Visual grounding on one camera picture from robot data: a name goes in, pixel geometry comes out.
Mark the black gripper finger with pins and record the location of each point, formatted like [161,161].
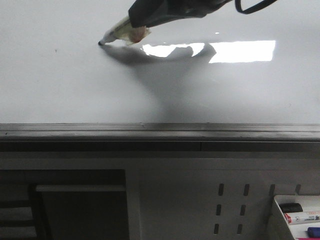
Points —
[151,13]

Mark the white taped whiteboard marker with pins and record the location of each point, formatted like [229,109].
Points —
[124,31]

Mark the large white whiteboard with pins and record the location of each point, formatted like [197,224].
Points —
[225,76]

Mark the white slotted cabinet panel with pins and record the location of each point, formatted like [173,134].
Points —
[192,195]

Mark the dark shelf unit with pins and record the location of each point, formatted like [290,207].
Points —
[63,205]

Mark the black marker cap in tray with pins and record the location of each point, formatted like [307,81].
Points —
[292,207]

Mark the white marker storage tray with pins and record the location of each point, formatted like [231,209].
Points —
[303,225]

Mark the red capped white marker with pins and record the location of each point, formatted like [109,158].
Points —
[305,217]

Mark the blue capped marker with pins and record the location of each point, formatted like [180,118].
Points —
[313,232]

